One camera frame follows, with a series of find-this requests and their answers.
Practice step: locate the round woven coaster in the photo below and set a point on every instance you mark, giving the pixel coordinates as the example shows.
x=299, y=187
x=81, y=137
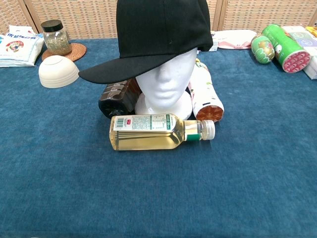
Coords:
x=78, y=52

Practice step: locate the woven folding screen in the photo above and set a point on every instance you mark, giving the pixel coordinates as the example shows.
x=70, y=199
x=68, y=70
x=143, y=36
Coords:
x=74, y=17

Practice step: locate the blue table cloth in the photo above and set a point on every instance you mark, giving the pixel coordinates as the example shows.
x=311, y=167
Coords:
x=148, y=193

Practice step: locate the white foam mannequin head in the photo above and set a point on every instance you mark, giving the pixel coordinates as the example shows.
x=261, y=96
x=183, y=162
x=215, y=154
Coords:
x=163, y=81

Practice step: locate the glass jar black lid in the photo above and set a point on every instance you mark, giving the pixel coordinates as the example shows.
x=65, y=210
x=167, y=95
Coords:
x=55, y=39

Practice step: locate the green egg-shaped can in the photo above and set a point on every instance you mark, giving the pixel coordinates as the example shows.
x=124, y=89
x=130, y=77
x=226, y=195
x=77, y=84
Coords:
x=262, y=49

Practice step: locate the black baseball cap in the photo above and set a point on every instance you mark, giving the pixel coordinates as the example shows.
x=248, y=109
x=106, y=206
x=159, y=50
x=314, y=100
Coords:
x=161, y=24

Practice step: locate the yellow tea plastic bottle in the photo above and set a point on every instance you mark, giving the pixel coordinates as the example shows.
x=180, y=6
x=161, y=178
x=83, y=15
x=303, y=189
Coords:
x=148, y=141

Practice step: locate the white floral drink bottle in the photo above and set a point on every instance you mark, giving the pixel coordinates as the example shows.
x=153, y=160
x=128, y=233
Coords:
x=203, y=91

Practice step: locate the purple white drink carton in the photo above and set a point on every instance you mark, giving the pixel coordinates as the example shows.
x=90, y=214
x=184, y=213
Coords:
x=215, y=45

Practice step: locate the pastel tissue multipack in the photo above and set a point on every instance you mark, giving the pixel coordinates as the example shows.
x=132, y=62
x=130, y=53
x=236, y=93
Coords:
x=302, y=37

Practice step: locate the green cylindrical snack can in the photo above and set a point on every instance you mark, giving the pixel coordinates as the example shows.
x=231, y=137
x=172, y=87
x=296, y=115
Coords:
x=284, y=47

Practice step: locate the white sugar bag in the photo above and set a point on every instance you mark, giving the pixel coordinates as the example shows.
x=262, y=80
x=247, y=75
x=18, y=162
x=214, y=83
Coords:
x=17, y=49

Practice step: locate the beige ceramic bowl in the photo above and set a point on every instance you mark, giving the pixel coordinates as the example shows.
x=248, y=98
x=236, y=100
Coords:
x=58, y=72

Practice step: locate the pink wet wipes pack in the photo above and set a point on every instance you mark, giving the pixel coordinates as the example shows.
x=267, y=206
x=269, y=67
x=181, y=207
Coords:
x=235, y=39

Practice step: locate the dark brown drink bottle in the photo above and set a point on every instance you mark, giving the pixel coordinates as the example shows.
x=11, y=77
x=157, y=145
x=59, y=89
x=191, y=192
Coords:
x=116, y=99

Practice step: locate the yellow snack bag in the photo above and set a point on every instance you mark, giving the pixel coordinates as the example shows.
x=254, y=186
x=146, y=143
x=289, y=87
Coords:
x=312, y=30

